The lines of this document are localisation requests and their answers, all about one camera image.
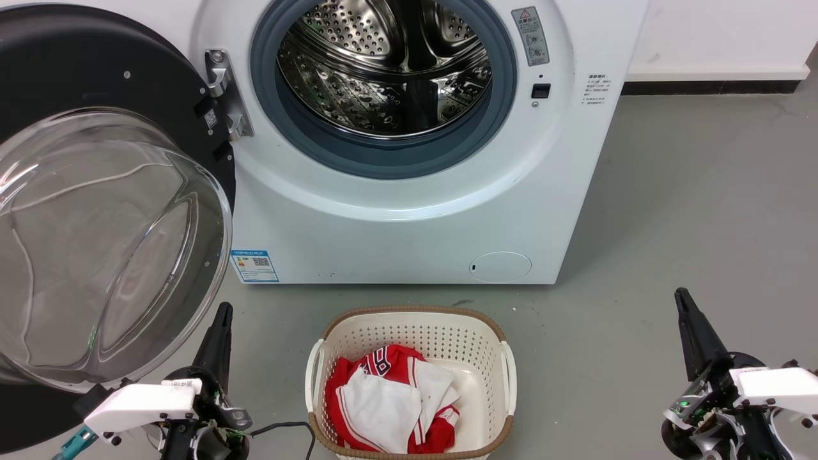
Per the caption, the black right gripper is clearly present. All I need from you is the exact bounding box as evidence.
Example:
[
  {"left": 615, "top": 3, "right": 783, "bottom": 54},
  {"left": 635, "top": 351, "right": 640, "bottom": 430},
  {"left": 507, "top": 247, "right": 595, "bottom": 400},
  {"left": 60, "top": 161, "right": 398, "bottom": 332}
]
[{"left": 660, "top": 288, "right": 793, "bottom": 460}]

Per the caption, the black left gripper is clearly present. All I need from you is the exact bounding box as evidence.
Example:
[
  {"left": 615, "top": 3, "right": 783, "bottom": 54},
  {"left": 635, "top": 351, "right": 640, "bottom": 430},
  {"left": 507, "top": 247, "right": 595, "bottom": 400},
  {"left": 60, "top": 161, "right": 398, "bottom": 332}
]
[{"left": 160, "top": 303, "right": 252, "bottom": 460}]

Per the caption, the black round glass washer door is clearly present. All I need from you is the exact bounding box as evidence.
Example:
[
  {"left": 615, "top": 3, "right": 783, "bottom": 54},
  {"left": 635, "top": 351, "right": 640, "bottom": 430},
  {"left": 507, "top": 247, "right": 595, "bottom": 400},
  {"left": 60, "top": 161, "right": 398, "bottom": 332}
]
[{"left": 0, "top": 3, "right": 238, "bottom": 456}]

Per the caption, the white front-load washing machine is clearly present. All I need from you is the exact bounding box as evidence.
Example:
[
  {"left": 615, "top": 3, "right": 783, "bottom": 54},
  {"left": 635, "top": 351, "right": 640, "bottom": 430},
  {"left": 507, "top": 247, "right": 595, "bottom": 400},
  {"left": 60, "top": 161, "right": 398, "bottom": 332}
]
[{"left": 112, "top": 0, "right": 651, "bottom": 286}]

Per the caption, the metal door hinge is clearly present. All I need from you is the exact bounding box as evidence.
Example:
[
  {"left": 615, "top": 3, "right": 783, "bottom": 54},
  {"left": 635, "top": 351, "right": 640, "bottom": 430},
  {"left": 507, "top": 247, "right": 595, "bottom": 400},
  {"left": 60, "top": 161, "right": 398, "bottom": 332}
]
[{"left": 204, "top": 49, "right": 255, "bottom": 142}]

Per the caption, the blue energy label sticker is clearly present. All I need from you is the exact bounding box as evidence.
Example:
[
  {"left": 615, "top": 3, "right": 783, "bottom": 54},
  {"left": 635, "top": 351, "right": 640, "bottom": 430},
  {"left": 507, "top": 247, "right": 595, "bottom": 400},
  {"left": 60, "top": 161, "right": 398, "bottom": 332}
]
[{"left": 229, "top": 249, "right": 280, "bottom": 283}]

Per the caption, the teal connector plug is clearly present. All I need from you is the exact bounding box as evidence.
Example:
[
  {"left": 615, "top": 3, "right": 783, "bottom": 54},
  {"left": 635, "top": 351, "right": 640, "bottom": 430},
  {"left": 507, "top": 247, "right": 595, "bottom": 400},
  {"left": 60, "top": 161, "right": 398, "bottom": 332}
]
[{"left": 51, "top": 427, "right": 98, "bottom": 460}]

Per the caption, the red and white jersey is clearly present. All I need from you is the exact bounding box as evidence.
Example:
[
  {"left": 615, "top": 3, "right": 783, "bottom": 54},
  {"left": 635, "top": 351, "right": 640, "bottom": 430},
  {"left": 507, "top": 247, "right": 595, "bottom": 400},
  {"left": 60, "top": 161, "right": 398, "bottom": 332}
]
[{"left": 324, "top": 345, "right": 461, "bottom": 455}]

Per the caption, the cream plastic laundry basket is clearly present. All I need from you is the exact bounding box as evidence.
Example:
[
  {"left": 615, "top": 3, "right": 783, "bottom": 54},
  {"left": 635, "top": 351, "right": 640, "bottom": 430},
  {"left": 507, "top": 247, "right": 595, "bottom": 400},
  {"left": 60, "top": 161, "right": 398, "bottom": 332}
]
[{"left": 305, "top": 305, "right": 517, "bottom": 460}]

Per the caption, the round white filter cover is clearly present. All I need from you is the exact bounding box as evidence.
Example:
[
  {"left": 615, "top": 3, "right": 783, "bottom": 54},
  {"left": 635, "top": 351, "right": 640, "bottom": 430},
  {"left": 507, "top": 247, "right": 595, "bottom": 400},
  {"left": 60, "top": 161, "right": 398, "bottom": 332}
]
[{"left": 469, "top": 251, "right": 533, "bottom": 284}]

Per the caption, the stainless steel washer drum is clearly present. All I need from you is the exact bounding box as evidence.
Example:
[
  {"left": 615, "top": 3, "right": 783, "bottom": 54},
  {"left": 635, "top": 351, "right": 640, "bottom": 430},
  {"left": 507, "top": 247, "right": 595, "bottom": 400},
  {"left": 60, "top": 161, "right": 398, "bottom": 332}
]
[{"left": 276, "top": 0, "right": 493, "bottom": 139}]

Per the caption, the grey warning sticker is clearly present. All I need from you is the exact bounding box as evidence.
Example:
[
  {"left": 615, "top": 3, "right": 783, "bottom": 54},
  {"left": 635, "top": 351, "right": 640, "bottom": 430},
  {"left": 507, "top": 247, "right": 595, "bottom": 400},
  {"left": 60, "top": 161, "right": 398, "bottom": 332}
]
[{"left": 511, "top": 6, "right": 551, "bottom": 67}]

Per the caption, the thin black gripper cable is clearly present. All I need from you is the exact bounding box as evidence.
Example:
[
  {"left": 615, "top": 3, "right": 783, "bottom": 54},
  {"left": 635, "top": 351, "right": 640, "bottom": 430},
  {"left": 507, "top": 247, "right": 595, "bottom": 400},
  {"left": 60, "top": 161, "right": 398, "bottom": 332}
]
[{"left": 246, "top": 422, "right": 318, "bottom": 460}]

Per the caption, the thick white floor cable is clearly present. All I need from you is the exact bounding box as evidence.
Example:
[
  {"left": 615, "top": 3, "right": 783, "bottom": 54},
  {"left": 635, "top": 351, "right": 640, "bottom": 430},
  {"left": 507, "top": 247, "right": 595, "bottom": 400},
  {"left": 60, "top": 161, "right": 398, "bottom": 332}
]
[{"left": 0, "top": 160, "right": 187, "bottom": 215}]

